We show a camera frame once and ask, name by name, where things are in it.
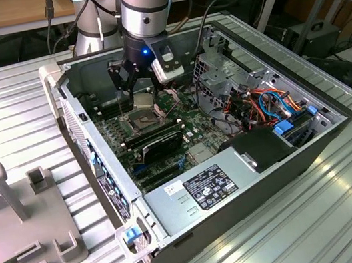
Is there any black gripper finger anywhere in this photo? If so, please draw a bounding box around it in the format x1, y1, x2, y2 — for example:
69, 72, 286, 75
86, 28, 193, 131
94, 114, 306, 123
106, 57, 141, 105
145, 71, 161, 94

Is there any silver CPU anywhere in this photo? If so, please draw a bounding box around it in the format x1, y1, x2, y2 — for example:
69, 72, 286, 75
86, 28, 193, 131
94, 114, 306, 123
131, 90, 159, 113

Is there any metal socket cover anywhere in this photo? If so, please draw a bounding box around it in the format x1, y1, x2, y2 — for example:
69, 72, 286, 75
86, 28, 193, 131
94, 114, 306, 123
151, 83, 183, 119

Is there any CPU socket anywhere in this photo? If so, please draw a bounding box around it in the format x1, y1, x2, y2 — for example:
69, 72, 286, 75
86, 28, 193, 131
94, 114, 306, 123
118, 105, 173, 138

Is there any black RAM slot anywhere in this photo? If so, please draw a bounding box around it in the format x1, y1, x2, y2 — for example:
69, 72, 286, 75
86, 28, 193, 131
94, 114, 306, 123
122, 123, 186, 149
120, 121, 184, 147
97, 98, 137, 118
100, 101, 139, 121
92, 94, 135, 111
94, 96, 135, 115

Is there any green motherboard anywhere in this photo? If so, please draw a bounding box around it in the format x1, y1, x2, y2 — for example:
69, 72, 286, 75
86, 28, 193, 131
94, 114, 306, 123
84, 75, 239, 201

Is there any silver metal drive cage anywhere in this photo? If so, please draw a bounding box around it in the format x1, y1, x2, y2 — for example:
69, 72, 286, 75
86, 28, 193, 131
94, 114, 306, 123
184, 17, 280, 115

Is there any black graphics card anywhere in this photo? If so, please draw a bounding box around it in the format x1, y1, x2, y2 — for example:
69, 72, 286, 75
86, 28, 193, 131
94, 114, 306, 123
136, 131, 189, 166

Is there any silver chipset heatsink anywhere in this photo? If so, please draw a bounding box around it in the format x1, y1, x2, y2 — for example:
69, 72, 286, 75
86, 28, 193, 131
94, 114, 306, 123
186, 141, 216, 166

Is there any blue expansion slot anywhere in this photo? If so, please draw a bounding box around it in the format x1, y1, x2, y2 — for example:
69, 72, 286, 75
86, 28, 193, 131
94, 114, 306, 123
130, 162, 153, 178

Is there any black expansion slot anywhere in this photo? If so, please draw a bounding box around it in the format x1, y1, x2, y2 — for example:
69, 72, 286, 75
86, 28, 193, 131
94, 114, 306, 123
134, 162, 183, 183

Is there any black plastic fan shroud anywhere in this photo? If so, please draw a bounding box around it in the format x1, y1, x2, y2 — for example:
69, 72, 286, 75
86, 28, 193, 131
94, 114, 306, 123
213, 120, 301, 180

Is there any silver power supply unit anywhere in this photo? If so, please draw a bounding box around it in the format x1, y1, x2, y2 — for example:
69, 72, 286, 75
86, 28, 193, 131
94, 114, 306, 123
135, 140, 270, 242

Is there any hard disk in blue carrier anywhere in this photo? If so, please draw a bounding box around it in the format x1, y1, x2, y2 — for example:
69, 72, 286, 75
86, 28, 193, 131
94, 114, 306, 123
269, 105, 323, 153

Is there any blue plastic latch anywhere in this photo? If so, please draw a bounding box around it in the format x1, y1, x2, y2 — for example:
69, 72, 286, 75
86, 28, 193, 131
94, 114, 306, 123
120, 224, 145, 248

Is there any open PC case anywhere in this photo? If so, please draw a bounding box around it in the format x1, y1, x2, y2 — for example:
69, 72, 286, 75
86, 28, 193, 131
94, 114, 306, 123
34, 0, 352, 263

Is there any grey parts rack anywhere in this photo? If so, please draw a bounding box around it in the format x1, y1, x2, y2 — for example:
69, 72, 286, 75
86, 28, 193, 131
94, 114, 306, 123
0, 150, 91, 263

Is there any dark flat panel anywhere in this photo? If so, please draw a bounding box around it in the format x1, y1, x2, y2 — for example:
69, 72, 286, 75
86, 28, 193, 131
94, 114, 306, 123
307, 50, 352, 113

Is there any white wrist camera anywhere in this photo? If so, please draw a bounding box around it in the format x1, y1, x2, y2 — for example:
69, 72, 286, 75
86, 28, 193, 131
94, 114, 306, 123
150, 54, 187, 85

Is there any pale grey case handle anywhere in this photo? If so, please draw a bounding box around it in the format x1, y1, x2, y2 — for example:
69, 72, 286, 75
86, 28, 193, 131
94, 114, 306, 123
111, 214, 160, 263
37, 61, 75, 122

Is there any orange wire bundle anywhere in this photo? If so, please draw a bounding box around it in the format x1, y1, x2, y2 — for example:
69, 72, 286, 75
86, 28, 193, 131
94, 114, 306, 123
220, 81, 307, 132

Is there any blue data wire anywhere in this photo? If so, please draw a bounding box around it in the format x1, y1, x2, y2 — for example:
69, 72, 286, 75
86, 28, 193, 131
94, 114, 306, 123
256, 85, 294, 122

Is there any black box with handle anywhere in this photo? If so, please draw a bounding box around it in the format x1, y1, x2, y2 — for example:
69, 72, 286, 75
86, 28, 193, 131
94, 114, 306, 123
286, 17, 346, 65

